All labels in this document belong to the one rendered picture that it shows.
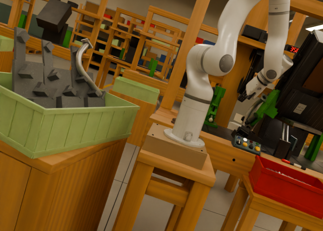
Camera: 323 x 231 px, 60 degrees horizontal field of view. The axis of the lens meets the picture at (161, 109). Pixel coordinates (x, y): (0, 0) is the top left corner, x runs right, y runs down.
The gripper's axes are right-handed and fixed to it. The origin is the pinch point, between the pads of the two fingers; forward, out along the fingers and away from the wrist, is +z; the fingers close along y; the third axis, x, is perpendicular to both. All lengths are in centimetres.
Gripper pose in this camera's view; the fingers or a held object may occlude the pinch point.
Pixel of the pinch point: (242, 98)
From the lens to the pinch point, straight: 161.1
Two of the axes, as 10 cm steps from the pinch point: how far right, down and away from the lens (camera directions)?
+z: -5.1, 5.8, 6.3
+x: -8.4, -4.8, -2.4
